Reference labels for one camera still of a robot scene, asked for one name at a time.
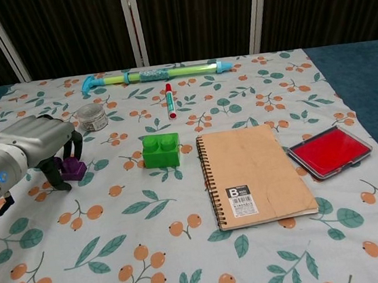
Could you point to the green and blue water squirter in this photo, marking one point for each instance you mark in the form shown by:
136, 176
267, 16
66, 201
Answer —
154, 74

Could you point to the white partition frame post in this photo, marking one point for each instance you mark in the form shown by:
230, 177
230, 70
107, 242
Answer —
133, 28
257, 10
7, 46

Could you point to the green toy brick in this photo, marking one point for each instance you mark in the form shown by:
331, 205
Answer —
161, 153

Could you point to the clear jar of small clips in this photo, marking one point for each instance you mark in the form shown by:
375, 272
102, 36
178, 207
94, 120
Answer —
92, 118

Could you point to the red ink pad case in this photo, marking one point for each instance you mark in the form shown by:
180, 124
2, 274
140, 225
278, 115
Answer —
328, 151

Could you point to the floral print tablecloth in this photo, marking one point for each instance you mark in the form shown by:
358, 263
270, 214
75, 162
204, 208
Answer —
154, 254

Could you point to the green marker with red cap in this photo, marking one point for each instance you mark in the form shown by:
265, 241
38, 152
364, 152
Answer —
171, 102

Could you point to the brown spiral notebook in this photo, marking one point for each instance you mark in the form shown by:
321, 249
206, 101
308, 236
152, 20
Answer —
250, 168

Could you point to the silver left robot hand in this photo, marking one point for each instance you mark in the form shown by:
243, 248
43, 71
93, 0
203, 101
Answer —
38, 134

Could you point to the purple toy brick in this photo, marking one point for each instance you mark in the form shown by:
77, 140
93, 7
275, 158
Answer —
74, 171

